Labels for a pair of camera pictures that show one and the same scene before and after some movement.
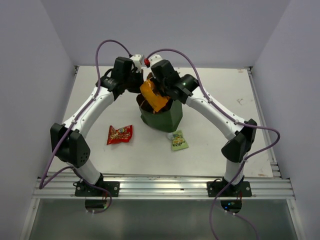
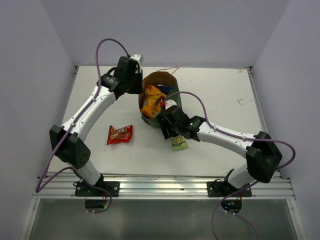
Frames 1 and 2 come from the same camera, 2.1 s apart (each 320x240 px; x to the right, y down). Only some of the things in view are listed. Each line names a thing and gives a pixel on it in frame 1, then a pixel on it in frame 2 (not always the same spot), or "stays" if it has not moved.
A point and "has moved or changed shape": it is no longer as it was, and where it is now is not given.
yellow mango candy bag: x=156 y=101 has moved or changed shape
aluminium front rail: x=163 y=187 stays
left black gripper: x=140 y=77 stays
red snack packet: x=120 y=135 stays
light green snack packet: x=178 y=142 stays
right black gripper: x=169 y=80 → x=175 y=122
